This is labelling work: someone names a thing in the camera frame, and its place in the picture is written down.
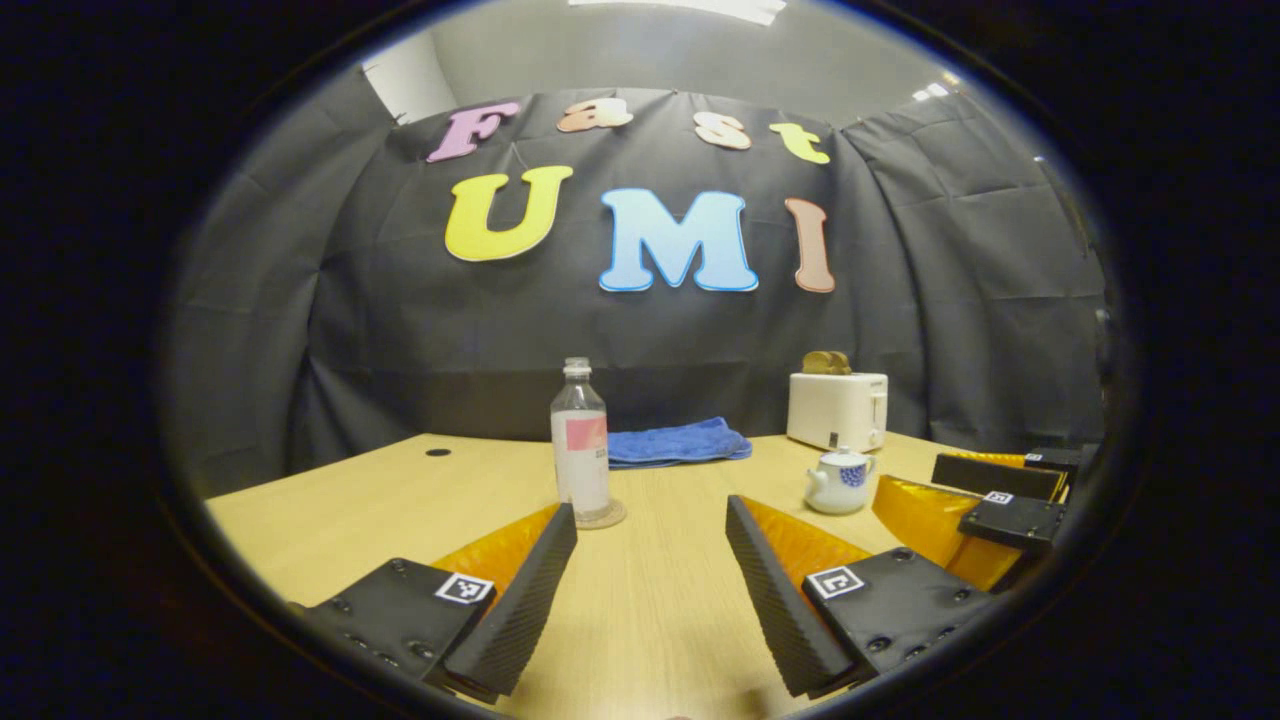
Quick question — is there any cream toaster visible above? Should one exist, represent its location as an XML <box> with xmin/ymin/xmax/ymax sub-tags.
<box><xmin>786</xmin><ymin>372</ymin><xmax>889</xmax><ymax>453</ymax></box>

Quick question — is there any clear plastic water bottle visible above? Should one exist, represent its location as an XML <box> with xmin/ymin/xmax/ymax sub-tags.
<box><xmin>550</xmin><ymin>357</ymin><xmax>613</xmax><ymax>523</ymax></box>

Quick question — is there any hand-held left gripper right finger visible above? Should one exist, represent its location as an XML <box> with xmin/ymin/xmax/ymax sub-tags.
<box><xmin>725</xmin><ymin>494</ymin><xmax>998</xmax><ymax>701</ymax></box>

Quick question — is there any blue folded towel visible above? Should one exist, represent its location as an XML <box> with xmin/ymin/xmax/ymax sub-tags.
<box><xmin>607</xmin><ymin>417</ymin><xmax>753</xmax><ymax>469</ymax></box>

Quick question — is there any white blue-patterned teacup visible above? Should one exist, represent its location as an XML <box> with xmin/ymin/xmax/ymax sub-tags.
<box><xmin>804</xmin><ymin>455</ymin><xmax>878</xmax><ymax>516</ymax></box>

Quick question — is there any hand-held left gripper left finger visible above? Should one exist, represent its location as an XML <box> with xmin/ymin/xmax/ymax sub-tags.
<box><xmin>290</xmin><ymin>502</ymin><xmax>579</xmax><ymax>706</ymax></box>

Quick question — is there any black backdrop cloth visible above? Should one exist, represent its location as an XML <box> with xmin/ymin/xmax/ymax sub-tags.
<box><xmin>160</xmin><ymin>65</ymin><xmax>1111</xmax><ymax>501</ymax></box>

